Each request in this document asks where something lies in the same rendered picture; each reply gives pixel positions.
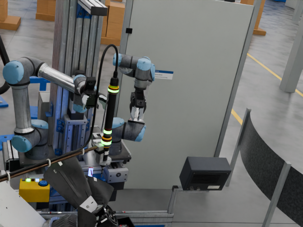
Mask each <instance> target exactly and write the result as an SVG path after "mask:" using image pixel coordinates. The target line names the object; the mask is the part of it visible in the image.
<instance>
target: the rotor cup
mask: <svg viewBox="0 0 303 227"><path fill-rule="evenodd" d="M92 214H94V215H95V216H96V217H97V216H99V220H98V223H97V226H96V227H118V220H117V217H116V215H115V213H114V212H113V210H112V209H111V207H110V206H108V205H107V204H104V205H102V207H100V208H99V209H95V210H94V211H92ZM110 214H111V215H112V217H111V216H110ZM105 218H107V220H105V221H104V222H101V221H102V220H104V219H105Z"/></svg>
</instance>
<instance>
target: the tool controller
mask: <svg viewBox="0 0 303 227"><path fill-rule="evenodd" d="M230 173H231V168H230V165H229V163H228V161H227V158H222V157H189V156H188V157H187V158H186V161H185V163H184V166H183V168H182V171H181V174H180V176H179V178H180V182H181V185H182V188H183V190H184V191H221V190H222V189H223V187H224V185H225V183H226V181H227V179H228V177H229V175H230Z"/></svg>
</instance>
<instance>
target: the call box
mask: <svg viewBox="0 0 303 227"><path fill-rule="evenodd" d="M40 181H42V179H39V181H38V182H36V179H35V181H34V182H33V181H31V179H30V181H27V179H26V181H22V179H20V184H19V195H20V196H21V197H22V198H23V199H24V200H25V201H26V202H49V194H50V184H49V183H47V185H45V186H41V185H40Z"/></svg>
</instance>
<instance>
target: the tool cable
mask: <svg viewBox="0 0 303 227"><path fill-rule="evenodd" d="M111 46H112V47H114V49H115V51H116V63H115V71H116V72H117V68H118V59H119V53H118V49H117V47H116V46H115V45H114V44H110V45H108V46H107V47H106V48H105V50H104V52H103V54H102V58H101V63H100V68H99V74H98V80H97V88H96V98H95V105H94V112H93V119H92V127H91V132H90V135H89V138H88V140H87V142H86V143H85V144H84V145H83V146H82V147H80V148H79V149H77V150H74V151H72V152H69V153H67V154H64V155H61V156H58V157H55V158H52V159H47V160H46V161H43V162H40V163H37V164H34V165H31V166H28V167H25V168H22V169H19V170H16V171H13V172H10V173H8V172H7V173H6V174H4V175H1V176H0V178H3V177H6V176H7V177H8V180H7V181H9V180H10V175H12V174H15V173H18V172H21V171H24V170H27V169H30V168H33V167H36V166H39V165H42V164H45V163H49V166H48V167H50V165H51V161H54V160H57V159H60V158H62V157H65V156H68V155H71V154H73V153H76V152H78V151H82V152H83V153H82V154H81V155H84V147H86V146H87V144H88V143H89V141H90V139H91V136H92V133H93V128H94V123H95V116H96V107H97V100H98V92H99V85H100V78H101V70H102V65H103V60H104V56H105V54H106V51H107V50H108V49H109V48H110V47H111Z"/></svg>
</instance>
